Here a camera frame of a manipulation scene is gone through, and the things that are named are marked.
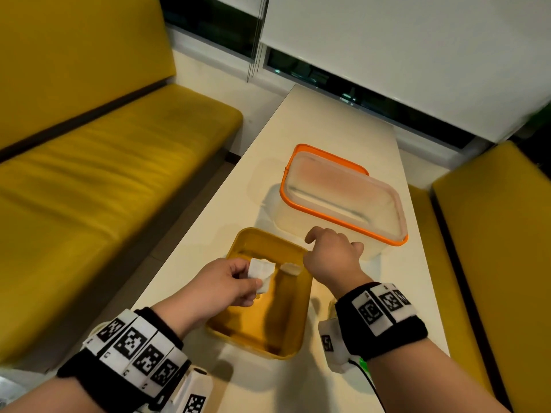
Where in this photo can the orange container lid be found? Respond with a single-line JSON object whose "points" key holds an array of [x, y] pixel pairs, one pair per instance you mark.
{"points": [[327, 156]]}

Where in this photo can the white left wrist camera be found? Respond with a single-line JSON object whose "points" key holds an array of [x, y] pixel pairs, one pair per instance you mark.
{"points": [[193, 391]]}

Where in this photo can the person's right hand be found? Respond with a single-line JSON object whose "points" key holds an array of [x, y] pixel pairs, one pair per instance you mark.
{"points": [[335, 262]]}

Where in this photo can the black left wrist marker band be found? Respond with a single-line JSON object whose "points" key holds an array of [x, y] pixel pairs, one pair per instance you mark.
{"points": [[129, 344]]}

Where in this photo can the black right wrist marker band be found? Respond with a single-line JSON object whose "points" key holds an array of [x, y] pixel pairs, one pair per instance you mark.
{"points": [[387, 335]]}

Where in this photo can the person's right forearm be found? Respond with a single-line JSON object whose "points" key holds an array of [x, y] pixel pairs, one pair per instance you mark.
{"points": [[422, 382]]}

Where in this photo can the clear container orange rim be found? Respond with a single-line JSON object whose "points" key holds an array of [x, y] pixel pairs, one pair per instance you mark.
{"points": [[301, 219]]}

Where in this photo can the person's left forearm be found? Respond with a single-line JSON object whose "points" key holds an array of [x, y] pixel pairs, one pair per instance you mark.
{"points": [[51, 397]]}

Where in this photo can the dark window pane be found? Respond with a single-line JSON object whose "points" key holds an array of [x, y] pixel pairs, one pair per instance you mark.
{"points": [[206, 21], [366, 98]]}

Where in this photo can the black wrist marker band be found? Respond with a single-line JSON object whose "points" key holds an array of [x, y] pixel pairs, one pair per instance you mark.
{"points": [[129, 344], [387, 335]]}

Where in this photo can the translucent yellow tray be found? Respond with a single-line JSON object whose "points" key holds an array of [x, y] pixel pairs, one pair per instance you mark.
{"points": [[267, 322]]}

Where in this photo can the white roller blind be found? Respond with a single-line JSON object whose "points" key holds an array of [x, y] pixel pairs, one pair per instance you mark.
{"points": [[409, 60], [236, 4]]}

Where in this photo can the yellow bench seat cushion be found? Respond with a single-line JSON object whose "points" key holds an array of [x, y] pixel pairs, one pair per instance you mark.
{"points": [[430, 253], [86, 202]]}

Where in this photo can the person's left hand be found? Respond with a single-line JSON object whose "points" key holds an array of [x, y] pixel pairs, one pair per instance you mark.
{"points": [[206, 292]]}

